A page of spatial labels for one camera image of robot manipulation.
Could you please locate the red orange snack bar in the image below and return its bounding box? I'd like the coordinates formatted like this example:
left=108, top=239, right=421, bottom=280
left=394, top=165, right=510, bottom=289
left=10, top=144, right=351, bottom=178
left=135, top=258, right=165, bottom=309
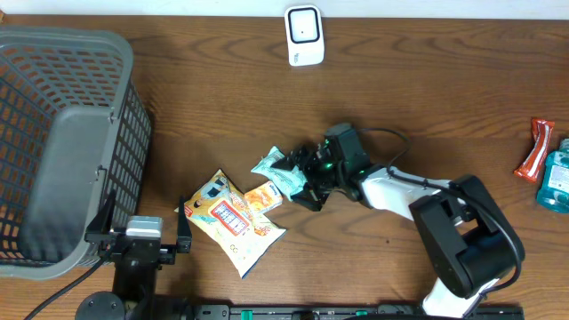
left=513, top=118, right=555, bottom=183

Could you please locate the white barcode scanner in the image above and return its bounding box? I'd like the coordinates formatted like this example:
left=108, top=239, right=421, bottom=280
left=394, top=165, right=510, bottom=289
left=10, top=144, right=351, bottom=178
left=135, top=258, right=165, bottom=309
left=284, top=4, right=325, bottom=67

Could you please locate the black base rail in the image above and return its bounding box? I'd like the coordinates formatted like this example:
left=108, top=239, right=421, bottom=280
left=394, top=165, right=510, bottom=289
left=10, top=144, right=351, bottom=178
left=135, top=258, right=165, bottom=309
left=190, top=303, right=525, bottom=320

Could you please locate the light teal snack packet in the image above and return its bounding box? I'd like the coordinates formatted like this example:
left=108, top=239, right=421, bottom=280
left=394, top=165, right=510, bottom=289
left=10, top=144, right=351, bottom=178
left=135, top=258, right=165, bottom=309
left=251, top=146, right=307, bottom=201

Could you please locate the large yellow snack bag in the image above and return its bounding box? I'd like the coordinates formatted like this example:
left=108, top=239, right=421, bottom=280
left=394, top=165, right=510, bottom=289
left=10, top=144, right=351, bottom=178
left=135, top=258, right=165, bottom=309
left=180, top=170, right=286, bottom=278

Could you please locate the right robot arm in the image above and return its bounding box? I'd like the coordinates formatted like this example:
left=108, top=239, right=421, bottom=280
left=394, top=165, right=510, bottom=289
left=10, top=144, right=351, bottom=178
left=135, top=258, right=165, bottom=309
left=272, top=123, right=525, bottom=319

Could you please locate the blue mouthwash bottle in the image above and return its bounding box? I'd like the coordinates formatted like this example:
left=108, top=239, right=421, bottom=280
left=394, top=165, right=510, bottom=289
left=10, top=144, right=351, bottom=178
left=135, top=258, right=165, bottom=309
left=536, top=139, right=569, bottom=213

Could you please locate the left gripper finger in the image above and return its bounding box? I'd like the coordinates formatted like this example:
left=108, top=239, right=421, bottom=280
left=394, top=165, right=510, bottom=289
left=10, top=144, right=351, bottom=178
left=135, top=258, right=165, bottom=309
left=85, top=190, right=116, bottom=238
left=176, top=196, right=192, bottom=252

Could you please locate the small orange snack packet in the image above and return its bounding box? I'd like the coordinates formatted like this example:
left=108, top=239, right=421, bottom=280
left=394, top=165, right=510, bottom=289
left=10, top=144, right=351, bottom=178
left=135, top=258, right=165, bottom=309
left=244, top=181, right=283, bottom=214

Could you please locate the grey plastic shopping basket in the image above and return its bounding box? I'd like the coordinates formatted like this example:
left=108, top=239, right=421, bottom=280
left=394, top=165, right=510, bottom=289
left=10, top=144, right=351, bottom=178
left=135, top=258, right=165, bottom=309
left=1, top=26, right=152, bottom=280

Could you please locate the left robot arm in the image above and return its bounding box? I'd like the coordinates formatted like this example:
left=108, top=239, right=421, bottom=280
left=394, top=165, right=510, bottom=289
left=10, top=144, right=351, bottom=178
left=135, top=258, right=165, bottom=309
left=75, top=190, right=195, bottom=320

